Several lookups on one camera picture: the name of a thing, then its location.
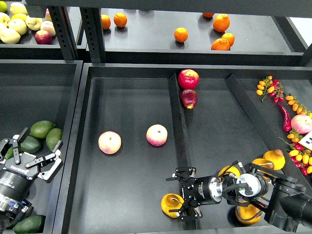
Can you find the green avocado bottom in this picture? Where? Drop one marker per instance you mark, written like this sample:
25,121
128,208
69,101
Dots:
30,225

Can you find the green avocado far left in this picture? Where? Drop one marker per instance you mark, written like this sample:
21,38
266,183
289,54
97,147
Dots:
6,149

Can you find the black perforated post left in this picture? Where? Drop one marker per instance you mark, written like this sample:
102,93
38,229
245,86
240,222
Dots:
60,19

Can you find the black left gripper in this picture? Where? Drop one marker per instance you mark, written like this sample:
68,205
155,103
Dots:
19,172

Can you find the black perforated post right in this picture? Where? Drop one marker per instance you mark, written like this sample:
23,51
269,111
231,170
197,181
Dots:
92,25

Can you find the dark avocado middle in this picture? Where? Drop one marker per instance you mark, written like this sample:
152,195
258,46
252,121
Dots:
30,144

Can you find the orange cherry tomato bunch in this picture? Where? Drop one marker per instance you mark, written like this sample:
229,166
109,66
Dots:
297,106

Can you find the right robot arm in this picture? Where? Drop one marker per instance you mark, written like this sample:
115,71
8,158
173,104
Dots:
280,198

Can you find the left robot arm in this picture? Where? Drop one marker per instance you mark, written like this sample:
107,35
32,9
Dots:
12,210

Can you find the yellow apple middle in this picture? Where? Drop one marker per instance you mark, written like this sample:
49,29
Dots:
18,25

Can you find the pink apple right edge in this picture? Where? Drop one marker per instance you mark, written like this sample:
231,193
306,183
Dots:
301,123

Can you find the yellow apple left edge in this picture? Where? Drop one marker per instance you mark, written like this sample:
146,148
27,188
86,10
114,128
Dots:
4,19

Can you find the pale peach behind post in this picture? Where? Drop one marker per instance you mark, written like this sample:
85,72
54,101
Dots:
47,15

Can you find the pink apple centre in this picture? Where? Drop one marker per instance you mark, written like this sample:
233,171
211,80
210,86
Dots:
157,135

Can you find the green avocado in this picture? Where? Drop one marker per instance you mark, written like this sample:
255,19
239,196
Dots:
30,225
53,137
6,149
41,129

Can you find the black left tray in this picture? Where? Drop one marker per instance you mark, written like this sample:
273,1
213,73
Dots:
34,90

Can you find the yellow pear bottom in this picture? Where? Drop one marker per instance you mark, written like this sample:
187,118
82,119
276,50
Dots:
248,215

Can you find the yellow pear with stem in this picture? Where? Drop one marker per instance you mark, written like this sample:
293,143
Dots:
263,163

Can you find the orange front right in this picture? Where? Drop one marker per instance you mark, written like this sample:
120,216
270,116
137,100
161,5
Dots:
220,44

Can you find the dark red apple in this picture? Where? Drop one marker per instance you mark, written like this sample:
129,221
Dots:
189,98

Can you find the yellow apple front left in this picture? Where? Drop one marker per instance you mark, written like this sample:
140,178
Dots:
9,36

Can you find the black perforated post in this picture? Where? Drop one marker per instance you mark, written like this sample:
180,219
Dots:
60,19
92,25

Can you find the cherry tomato bunch lower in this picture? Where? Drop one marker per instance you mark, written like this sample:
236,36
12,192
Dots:
300,155

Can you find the red apple on shelf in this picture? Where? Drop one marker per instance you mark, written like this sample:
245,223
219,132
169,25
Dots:
43,37

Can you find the white label card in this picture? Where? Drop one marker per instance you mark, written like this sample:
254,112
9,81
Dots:
306,141

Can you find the black centre tray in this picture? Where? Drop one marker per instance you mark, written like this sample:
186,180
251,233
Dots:
121,193

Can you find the pale peach on shelf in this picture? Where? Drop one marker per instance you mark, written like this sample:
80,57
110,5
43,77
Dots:
49,27

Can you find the yellow apple with stem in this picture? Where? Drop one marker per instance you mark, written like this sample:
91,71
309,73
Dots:
33,23

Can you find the cherry tomato bunch top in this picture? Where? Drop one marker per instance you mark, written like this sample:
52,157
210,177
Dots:
269,87

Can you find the pink apple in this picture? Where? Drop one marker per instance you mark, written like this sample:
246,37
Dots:
157,135
109,142

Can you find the green avocado right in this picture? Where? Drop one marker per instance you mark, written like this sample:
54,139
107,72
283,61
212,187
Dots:
53,137

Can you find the black tray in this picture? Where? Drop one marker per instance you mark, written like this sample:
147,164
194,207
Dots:
34,90
121,193

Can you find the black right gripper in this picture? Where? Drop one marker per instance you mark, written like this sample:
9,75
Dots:
203,191

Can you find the green avocado top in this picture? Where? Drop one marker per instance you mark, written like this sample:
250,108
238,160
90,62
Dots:
41,129

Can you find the red chili pepper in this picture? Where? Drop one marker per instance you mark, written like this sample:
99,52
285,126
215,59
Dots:
286,118

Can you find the yellow lemon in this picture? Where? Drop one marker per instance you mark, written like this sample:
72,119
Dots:
20,16

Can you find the pink apple left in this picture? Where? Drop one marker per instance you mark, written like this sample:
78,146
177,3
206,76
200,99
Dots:
109,142

